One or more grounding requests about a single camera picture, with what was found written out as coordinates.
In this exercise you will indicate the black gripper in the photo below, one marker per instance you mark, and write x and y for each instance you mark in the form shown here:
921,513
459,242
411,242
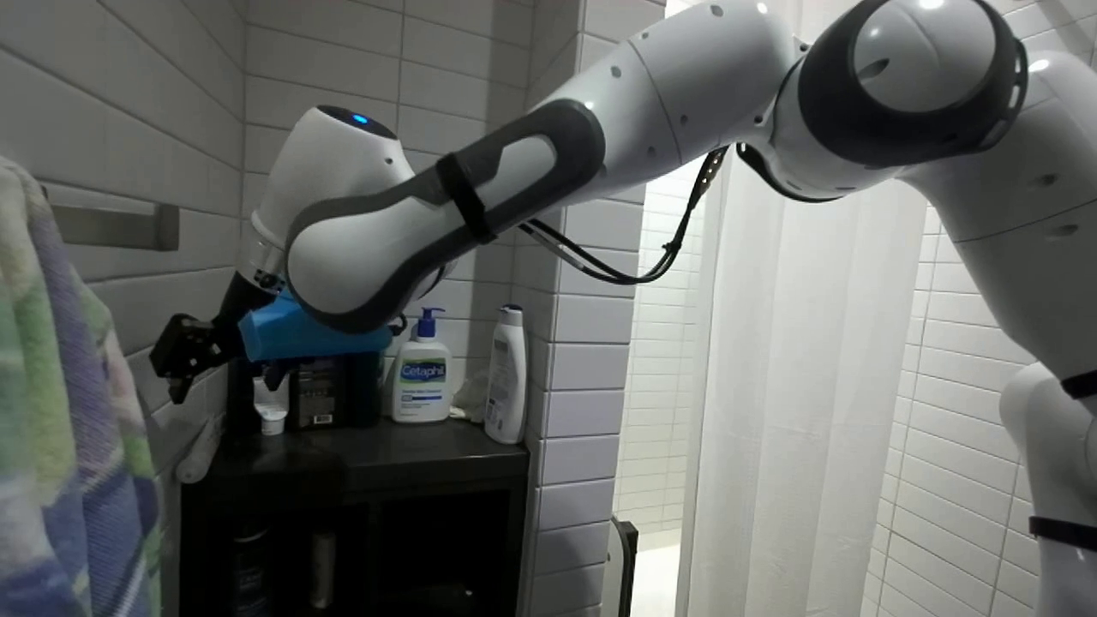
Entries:
242,313

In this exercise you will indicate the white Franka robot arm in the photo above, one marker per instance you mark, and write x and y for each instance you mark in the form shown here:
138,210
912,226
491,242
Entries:
687,90

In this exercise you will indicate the dark wooden shelf unit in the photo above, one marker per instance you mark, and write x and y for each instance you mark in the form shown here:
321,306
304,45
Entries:
365,466

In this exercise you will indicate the dark rectangular box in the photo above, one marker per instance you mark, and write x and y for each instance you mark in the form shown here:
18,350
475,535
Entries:
318,395

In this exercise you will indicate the striped green blue towel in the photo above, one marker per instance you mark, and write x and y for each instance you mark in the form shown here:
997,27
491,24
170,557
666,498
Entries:
57,457

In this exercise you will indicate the tall dark green bottle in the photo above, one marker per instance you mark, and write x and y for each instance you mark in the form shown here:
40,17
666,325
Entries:
365,390

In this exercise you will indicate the dark bottle with label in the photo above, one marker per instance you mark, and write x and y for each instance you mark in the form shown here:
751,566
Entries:
249,569

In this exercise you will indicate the white blue pump lotion bottle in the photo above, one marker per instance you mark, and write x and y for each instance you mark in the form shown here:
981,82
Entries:
421,380

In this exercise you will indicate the slim pale bottle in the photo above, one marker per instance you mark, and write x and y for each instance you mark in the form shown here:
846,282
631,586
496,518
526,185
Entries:
325,566

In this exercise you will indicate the white plastic bottle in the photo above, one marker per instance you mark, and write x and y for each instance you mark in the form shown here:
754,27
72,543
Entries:
506,377

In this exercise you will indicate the white shower curtain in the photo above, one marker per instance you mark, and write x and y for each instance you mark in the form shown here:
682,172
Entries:
790,457

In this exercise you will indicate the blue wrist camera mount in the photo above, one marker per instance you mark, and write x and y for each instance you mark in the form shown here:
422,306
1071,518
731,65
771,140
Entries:
296,329

